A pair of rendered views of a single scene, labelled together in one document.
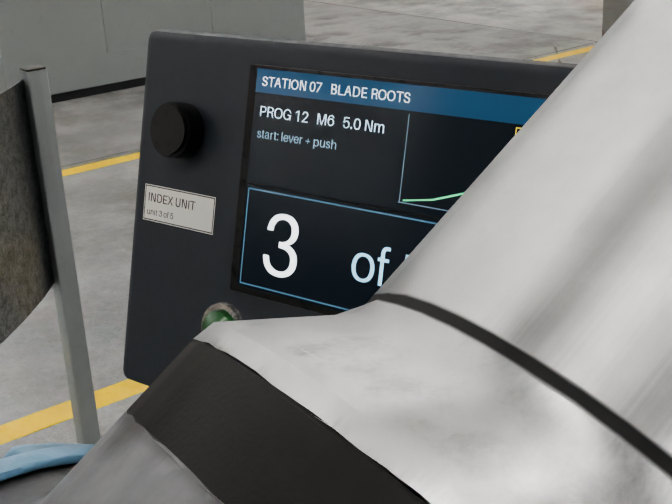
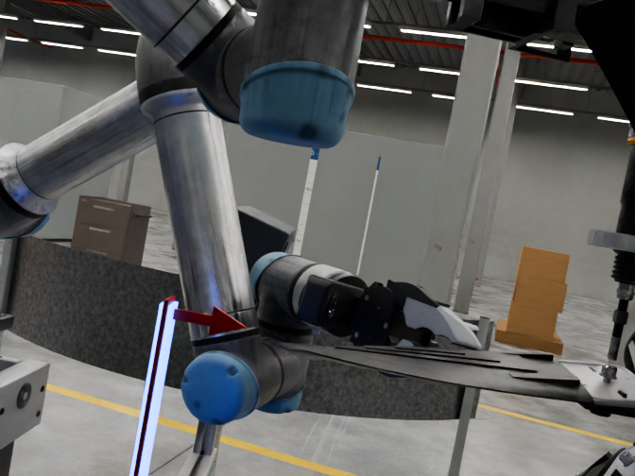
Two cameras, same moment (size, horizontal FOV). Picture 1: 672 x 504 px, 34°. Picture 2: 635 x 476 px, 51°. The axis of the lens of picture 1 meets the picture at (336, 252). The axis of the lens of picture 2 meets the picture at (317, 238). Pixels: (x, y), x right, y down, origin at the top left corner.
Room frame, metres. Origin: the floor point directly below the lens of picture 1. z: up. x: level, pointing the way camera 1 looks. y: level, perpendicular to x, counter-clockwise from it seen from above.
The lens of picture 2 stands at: (-0.13, -1.06, 1.29)
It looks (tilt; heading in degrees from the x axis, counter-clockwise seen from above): 3 degrees down; 52
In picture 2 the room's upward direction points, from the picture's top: 11 degrees clockwise
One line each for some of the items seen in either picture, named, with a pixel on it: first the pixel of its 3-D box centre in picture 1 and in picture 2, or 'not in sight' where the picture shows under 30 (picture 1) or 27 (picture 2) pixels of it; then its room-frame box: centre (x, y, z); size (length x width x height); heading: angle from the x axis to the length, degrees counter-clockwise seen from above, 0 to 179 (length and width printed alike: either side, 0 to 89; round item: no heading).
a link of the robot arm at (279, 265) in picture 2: not in sight; (292, 288); (0.37, -0.39, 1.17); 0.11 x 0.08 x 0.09; 89
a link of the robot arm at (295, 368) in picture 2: not in sight; (273, 365); (0.35, -0.40, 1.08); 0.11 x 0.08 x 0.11; 33
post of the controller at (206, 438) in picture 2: not in sight; (214, 392); (0.42, -0.16, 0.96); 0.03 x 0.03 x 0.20; 52
